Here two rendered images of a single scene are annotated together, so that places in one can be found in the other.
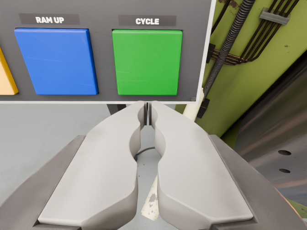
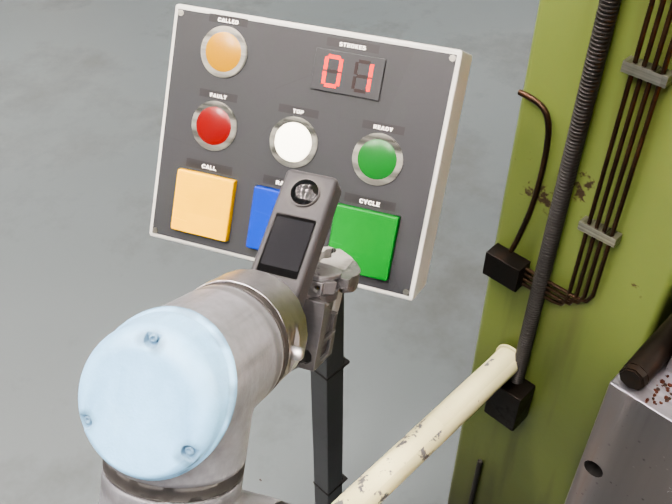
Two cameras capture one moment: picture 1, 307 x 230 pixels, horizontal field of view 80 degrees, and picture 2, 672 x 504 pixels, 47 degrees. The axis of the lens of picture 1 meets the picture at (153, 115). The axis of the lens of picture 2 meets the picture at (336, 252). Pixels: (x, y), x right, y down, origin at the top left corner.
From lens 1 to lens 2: 67 cm
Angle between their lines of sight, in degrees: 24
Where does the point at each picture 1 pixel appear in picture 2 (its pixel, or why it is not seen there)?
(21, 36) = (258, 192)
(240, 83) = (585, 351)
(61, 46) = not seen: hidden behind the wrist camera
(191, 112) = (471, 388)
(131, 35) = (351, 211)
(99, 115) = (278, 398)
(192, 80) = (406, 269)
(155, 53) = (370, 231)
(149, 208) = not seen: outside the picture
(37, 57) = (263, 212)
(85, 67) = not seen: hidden behind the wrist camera
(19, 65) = (243, 215)
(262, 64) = (609, 314)
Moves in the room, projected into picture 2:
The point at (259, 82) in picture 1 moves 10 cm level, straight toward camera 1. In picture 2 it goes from (616, 354) to (558, 378)
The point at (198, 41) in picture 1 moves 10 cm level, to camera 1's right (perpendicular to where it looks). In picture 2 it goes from (415, 230) to (503, 253)
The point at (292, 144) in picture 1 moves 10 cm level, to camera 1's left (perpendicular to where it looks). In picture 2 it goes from (592, 441) to (509, 414)
